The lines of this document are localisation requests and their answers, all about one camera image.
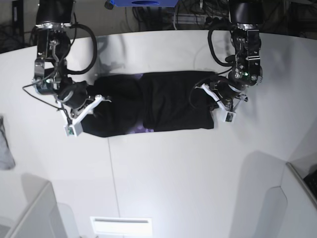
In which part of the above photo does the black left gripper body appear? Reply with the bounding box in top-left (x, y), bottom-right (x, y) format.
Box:
top-left (213, 78), bottom-right (246, 106)

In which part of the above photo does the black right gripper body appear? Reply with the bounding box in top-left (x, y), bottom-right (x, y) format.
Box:
top-left (56, 81), bottom-right (96, 117)

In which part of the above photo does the black T-shirt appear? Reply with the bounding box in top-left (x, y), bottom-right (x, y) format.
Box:
top-left (81, 71), bottom-right (214, 138)

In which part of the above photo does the white power strip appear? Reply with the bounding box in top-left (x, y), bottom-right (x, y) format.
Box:
top-left (171, 13), bottom-right (222, 25)

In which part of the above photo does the grey cloth at left edge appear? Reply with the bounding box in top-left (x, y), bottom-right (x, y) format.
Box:
top-left (0, 116), bottom-right (15, 171)

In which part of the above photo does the blue box at top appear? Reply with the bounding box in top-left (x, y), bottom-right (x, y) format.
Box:
top-left (108, 0), bottom-right (178, 7)

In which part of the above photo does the black keyboard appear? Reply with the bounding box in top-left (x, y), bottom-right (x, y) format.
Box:
top-left (304, 173), bottom-right (317, 197)

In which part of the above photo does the white bin lower left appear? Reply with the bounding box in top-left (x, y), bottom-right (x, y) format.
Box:
top-left (0, 181), bottom-right (68, 238)

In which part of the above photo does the white bin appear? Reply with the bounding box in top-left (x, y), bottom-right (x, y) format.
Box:
top-left (258, 163), bottom-right (317, 238)
top-left (0, 181), bottom-right (68, 238)

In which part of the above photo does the white bin lower right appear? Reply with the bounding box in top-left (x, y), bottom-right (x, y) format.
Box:
top-left (258, 163), bottom-right (317, 238)

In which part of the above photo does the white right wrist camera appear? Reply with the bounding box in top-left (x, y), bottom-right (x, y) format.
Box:
top-left (57, 95), bottom-right (111, 137)

